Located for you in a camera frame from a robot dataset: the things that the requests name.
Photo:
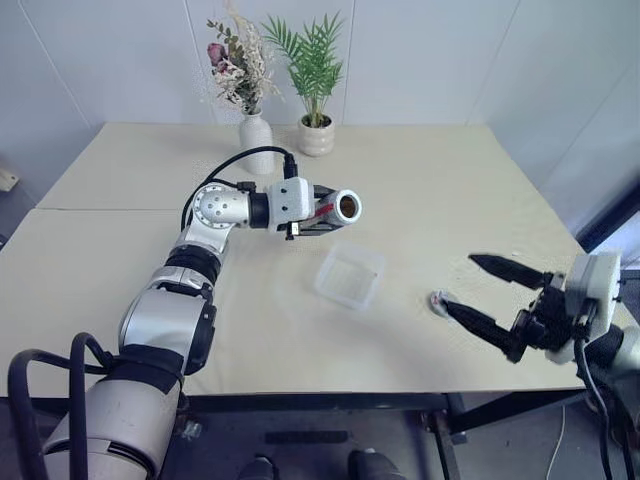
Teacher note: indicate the dried flower bouquet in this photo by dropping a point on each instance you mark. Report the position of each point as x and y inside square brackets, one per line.
[240, 70]

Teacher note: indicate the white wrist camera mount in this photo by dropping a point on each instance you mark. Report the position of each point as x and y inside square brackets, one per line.
[292, 200]
[595, 280]

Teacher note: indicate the green palm plant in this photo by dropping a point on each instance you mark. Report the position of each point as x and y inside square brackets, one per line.
[312, 60]

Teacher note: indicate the white ribbed plant pot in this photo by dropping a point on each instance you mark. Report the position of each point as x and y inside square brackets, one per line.
[316, 140]

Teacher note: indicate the small clear floor object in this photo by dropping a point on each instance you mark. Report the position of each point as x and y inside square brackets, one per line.
[192, 430]

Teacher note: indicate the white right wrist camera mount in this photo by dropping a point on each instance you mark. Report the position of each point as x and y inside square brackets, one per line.
[595, 280]

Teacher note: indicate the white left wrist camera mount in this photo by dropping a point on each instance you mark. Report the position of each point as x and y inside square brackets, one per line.
[292, 200]

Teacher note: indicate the black metal table frame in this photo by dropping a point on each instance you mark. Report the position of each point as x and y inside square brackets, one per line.
[310, 402]

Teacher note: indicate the dark door frame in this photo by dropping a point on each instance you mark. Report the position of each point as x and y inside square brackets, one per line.
[612, 220]

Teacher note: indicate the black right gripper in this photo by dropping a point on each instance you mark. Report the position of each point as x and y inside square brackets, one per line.
[547, 325]

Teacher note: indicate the clear plastic container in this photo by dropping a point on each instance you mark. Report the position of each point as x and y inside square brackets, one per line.
[350, 277]

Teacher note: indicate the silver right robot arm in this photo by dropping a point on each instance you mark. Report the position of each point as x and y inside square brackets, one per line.
[631, 345]

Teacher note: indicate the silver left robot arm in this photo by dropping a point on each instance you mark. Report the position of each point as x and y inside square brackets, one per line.
[155, 320]

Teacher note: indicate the light wooden object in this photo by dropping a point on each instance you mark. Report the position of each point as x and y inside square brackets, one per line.
[7, 181]

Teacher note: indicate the flat black floor bar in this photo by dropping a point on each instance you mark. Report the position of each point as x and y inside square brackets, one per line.
[306, 437]

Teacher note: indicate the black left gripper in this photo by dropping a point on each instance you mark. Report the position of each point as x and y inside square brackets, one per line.
[295, 230]

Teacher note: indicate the white ceramic vase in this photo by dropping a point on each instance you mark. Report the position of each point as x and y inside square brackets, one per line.
[256, 132]

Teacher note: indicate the small jar lid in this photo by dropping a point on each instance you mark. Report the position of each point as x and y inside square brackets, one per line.
[437, 301]

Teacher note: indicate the dark rounded shape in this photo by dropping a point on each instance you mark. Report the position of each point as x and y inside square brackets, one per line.
[372, 465]
[257, 467]

